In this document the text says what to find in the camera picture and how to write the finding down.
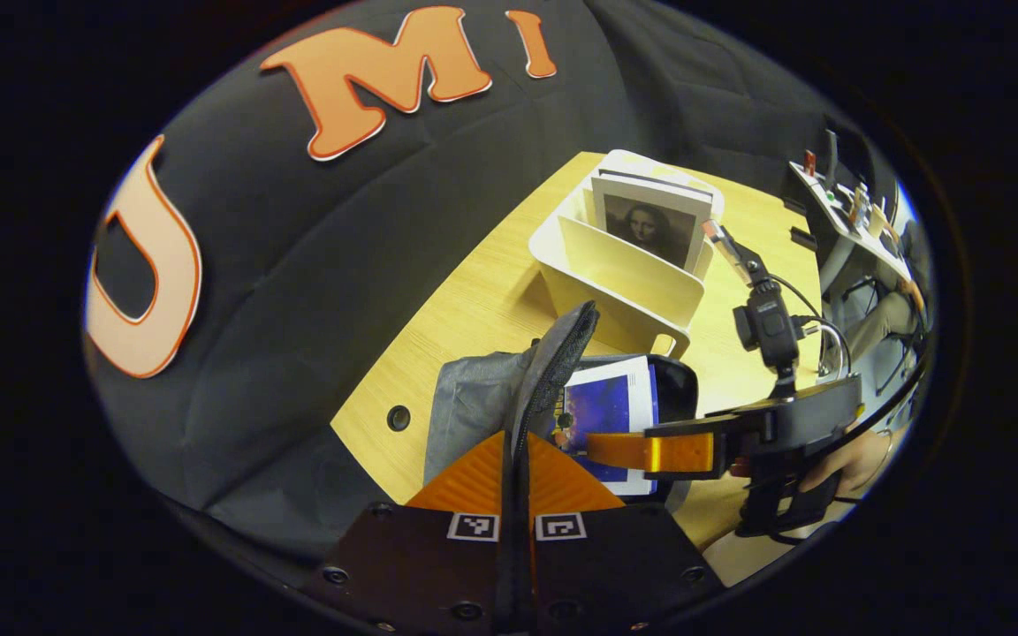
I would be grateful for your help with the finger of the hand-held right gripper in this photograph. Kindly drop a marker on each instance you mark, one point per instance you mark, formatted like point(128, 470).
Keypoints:
point(668, 450)

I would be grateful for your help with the white bookshelf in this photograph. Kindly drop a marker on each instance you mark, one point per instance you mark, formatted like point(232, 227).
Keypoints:
point(624, 283)

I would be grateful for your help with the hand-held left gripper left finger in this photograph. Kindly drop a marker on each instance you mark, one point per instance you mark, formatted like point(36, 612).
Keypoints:
point(412, 565)

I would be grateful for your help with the grey schoolbag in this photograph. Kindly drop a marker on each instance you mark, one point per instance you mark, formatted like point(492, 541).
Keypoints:
point(474, 397)

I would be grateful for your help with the white side desk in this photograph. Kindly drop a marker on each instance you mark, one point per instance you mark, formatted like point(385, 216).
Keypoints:
point(836, 221)

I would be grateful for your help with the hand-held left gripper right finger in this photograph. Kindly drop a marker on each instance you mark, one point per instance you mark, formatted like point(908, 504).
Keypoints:
point(615, 565)

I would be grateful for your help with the white portrait cover book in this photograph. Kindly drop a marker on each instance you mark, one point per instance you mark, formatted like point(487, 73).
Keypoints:
point(650, 225)

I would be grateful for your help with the blue cover book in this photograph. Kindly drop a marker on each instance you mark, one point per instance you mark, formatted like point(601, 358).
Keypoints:
point(606, 406)

